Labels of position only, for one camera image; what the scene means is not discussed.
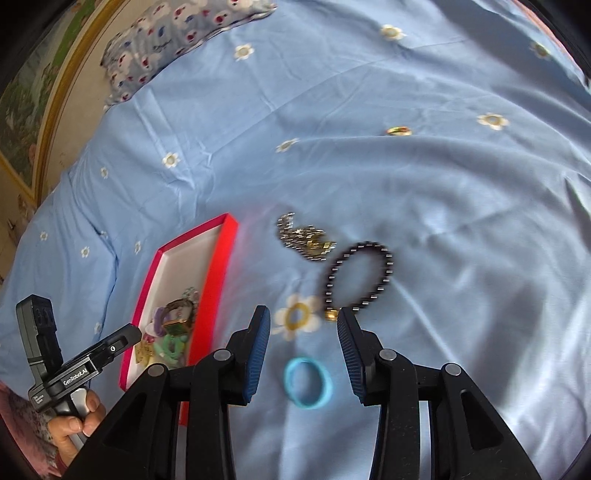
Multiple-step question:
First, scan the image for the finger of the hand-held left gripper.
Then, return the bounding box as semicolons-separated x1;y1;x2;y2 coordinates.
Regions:
88;324;143;366

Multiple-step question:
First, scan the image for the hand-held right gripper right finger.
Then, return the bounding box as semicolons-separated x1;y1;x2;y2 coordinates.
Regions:
337;307;543;480

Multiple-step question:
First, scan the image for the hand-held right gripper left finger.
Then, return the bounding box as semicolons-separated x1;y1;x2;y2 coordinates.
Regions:
60;305;271;480

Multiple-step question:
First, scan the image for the blue ring bracelet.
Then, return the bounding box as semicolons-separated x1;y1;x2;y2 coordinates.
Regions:
283;356;334;409

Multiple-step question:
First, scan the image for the purple hair tie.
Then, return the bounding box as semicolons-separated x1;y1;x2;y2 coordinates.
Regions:
151;307;174;336

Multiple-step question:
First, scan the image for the green bow hair clip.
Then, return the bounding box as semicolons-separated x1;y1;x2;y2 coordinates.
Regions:
154;333;190;368

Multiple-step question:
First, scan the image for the gold wristwatch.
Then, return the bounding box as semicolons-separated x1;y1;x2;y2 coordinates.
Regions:
164;299;197;334

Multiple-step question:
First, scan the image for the black bead bracelet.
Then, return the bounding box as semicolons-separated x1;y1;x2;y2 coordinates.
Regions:
322;240;394;323

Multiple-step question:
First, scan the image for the red cardboard box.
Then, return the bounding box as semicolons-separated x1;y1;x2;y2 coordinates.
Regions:
119;213;240;428

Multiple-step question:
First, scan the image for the person's left forearm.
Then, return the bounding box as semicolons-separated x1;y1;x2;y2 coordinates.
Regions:
0;383;63;472

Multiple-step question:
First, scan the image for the person's left hand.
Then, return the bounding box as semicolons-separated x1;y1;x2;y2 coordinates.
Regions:
48;387;108;468

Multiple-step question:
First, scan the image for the blue floral bed sheet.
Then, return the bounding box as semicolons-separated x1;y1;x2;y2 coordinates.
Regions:
0;0;591;480

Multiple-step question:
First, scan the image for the gold framed landscape painting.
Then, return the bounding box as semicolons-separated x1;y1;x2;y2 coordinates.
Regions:
0;0;134;206

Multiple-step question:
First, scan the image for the blue printed pillow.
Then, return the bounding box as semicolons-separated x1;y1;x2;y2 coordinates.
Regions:
100;0;278;110

